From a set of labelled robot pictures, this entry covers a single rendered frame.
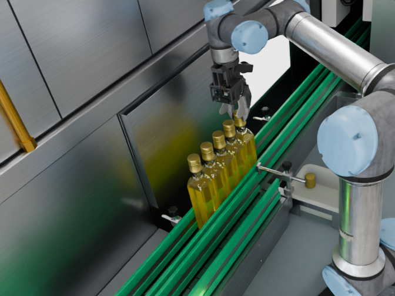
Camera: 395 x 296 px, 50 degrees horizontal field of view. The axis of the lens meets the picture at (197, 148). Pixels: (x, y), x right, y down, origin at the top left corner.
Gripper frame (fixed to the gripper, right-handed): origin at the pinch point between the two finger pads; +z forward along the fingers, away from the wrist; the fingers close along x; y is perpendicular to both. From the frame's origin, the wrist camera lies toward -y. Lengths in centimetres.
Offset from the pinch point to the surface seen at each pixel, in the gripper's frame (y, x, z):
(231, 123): 5.9, 0.9, -1.0
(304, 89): -51, -3, 22
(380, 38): -84, 17, 13
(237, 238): 27.9, 13.0, 20.1
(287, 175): 1.2, 15.3, 18.5
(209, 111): -1.2, -12.2, 2.1
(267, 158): -6.4, 4.0, 20.9
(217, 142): 13.2, 0.3, 0.8
